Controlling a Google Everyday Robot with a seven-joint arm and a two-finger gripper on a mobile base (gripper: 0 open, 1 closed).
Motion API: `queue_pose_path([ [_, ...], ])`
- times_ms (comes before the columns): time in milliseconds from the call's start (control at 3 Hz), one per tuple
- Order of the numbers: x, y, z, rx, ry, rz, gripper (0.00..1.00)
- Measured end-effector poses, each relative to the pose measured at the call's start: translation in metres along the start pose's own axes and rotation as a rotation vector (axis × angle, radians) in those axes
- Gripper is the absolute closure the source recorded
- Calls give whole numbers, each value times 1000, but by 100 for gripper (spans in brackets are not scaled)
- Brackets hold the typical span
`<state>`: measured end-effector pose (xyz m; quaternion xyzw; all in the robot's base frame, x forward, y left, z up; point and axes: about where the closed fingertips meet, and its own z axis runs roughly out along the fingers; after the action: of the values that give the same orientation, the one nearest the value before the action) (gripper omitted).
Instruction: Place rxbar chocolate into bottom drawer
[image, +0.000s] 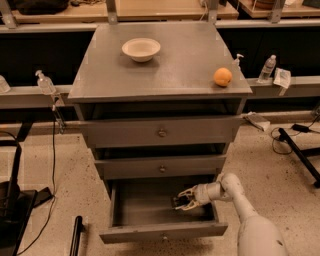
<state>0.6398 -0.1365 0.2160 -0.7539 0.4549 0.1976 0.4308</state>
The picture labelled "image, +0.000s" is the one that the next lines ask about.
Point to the black tube on floor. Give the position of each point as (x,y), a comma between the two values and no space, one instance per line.
(77,230)

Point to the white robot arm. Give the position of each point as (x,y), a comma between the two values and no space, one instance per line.
(257,235)

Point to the small pump bottle behind cabinet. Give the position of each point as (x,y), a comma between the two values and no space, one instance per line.
(237,60)

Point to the grey middle drawer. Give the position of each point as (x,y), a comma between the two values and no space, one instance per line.
(159,166)

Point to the grey packet on ledge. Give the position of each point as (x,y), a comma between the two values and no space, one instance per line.
(257,120)

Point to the white ceramic bowl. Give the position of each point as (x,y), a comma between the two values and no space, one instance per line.
(141,49)

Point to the clear plastic water bottle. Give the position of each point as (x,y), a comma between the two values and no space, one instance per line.
(267,69)

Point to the grey drawer cabinet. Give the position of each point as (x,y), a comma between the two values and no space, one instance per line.
(176,82)

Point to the white wipes packet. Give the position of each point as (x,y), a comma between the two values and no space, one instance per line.
(282,78)

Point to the orange fruit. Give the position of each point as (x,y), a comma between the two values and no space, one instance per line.
(222,77)

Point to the clear sanitizer pump bottle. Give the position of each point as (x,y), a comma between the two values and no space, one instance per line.
(45,83)

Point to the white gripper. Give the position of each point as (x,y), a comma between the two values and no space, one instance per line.
(202,194)

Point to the grey open bottom drawer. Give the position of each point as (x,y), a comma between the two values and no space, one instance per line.
(141,210)

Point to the black stand base left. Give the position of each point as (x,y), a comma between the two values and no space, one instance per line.
(16,205)

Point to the grey top drawer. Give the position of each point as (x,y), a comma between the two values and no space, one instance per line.
(117,133)

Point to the black stand leg right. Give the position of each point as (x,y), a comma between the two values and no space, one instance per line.
(303,155)

